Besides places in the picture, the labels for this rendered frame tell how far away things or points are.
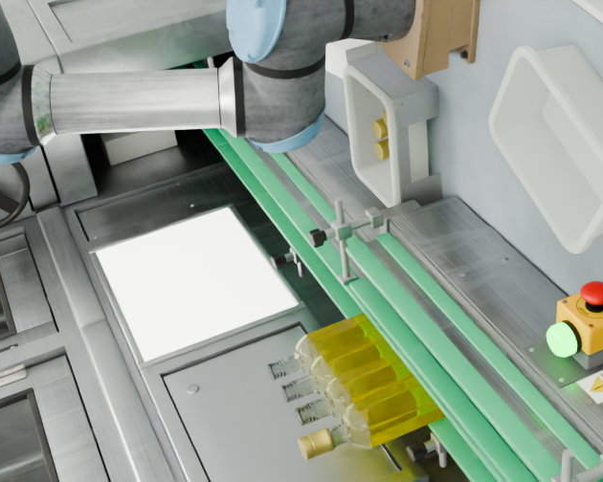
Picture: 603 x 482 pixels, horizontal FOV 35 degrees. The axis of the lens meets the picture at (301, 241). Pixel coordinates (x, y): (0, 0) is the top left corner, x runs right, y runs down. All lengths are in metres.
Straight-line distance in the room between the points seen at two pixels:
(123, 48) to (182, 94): 0.86
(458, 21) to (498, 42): 0.06
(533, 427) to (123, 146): 1.49
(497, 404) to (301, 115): 0.48
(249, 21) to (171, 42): 0.97
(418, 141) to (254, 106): 0.35
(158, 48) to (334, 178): 0.60
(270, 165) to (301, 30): 0.71
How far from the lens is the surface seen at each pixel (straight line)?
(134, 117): 1.36
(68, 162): 2.29
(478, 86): 1.43
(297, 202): 1.83
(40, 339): 1.96
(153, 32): 2.21
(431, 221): 1.54
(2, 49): 1.35
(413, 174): 1.60
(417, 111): 1.55
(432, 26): 1.35
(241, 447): 1.60
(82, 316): 1.95
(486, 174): 1.49
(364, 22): 1.32
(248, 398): 1.67
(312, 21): 1.28
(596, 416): 1.23
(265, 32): 1.26
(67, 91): 1.37
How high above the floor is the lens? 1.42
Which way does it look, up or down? 15 degrees down
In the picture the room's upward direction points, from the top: 109 degrees counter-clockwise
